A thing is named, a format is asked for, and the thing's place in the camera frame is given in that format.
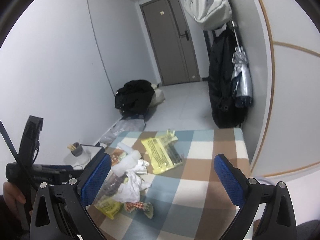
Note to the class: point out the light grey hanging bag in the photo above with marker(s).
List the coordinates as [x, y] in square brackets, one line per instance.
[209, 14]

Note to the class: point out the grey cup with sticks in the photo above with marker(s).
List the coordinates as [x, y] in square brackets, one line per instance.
[76, 149]

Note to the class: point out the grey brown entrance door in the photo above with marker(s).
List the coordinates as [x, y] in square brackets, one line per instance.
[171, 42]

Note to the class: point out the large yellow snack bag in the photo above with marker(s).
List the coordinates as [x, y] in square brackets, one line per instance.
[162, 152]

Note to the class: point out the checkered blue brown tablecloth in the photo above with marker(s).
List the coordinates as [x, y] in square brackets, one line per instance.
[189, 201]

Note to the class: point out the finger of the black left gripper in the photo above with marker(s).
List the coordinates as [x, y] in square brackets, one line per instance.
[30, 140]

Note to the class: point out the beige bag on floor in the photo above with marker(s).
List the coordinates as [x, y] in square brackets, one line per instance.
[158, 96]

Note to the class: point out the silver folded umbrella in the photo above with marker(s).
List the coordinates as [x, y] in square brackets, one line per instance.
[241, 83]

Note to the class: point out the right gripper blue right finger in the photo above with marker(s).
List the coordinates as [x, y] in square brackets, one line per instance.
[243, 192]

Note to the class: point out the white round container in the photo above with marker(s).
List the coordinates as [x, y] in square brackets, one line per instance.
[82, 160]

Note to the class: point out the black clothes pile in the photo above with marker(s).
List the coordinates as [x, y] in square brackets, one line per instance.
[134, 98]

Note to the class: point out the grey plastic bag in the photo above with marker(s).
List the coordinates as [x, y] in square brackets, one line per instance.
[131, 125]

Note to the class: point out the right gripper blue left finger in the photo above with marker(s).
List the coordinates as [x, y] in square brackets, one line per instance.
[81, 192]

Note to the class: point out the person's left hand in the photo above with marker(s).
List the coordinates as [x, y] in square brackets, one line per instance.
[12, 195]

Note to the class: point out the red white candy wrapper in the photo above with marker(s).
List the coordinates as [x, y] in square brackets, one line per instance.
[147, 208]

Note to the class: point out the clear plastic wrapper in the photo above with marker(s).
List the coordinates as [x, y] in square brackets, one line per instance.
[111, 186]

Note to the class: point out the brown small carton box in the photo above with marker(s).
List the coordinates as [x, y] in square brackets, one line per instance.
[117, 155]

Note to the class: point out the small yellow snack wrapper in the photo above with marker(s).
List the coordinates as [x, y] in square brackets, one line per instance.
[108, 206]

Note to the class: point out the black hanging coat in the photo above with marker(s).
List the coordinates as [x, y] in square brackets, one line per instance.
[224, 111]

